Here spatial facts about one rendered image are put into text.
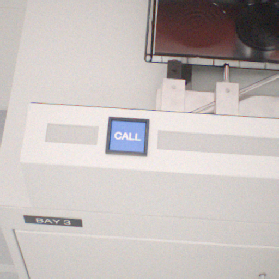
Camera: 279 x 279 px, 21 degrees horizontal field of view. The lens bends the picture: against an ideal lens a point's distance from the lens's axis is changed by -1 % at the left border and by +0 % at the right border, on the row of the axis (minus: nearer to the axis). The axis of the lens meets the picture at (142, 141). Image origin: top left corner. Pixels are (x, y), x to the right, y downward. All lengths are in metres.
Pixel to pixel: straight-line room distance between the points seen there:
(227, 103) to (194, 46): 0.12
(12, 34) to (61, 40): 0.54
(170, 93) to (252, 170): 0.19
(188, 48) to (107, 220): 0.29
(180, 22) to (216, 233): 0.34
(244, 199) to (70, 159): 0.25
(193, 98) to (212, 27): 0.13
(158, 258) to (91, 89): 0.30
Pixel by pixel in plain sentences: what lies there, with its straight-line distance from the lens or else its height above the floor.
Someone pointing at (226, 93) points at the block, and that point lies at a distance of 1.10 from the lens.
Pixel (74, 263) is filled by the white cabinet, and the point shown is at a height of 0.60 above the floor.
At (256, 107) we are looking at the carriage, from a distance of 1.13.
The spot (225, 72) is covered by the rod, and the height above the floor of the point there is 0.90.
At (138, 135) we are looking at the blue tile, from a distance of 0.99.
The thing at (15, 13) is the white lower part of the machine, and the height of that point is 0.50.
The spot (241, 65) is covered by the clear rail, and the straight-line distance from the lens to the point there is 1.15.
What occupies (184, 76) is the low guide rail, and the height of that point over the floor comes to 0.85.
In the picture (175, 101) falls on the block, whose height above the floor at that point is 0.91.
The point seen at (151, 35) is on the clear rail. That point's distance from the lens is 1.16.
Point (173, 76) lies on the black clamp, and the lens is 1.12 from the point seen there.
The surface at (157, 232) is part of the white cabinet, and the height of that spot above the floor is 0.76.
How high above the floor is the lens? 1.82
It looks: 60 degrees down
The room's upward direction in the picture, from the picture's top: 3 degrees clockwise
